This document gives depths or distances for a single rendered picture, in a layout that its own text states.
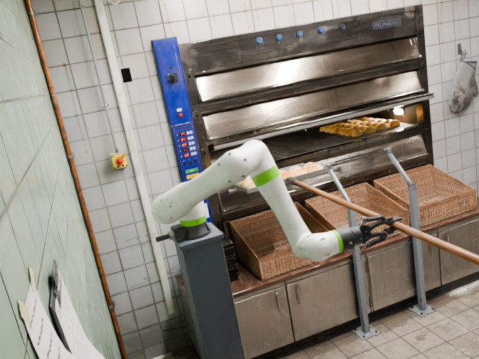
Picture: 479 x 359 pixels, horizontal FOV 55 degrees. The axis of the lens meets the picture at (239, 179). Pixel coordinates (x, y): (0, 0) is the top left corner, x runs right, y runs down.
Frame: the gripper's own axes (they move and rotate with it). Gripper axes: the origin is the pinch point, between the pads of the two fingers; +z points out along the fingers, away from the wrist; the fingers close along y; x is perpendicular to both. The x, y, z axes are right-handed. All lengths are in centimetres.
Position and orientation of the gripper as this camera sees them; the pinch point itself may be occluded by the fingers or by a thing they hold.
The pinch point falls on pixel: (393, 224)
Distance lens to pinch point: 199.7
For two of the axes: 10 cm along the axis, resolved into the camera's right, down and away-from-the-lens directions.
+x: 3.3, 1.9, -9.3
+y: 1.6, 9.6, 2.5
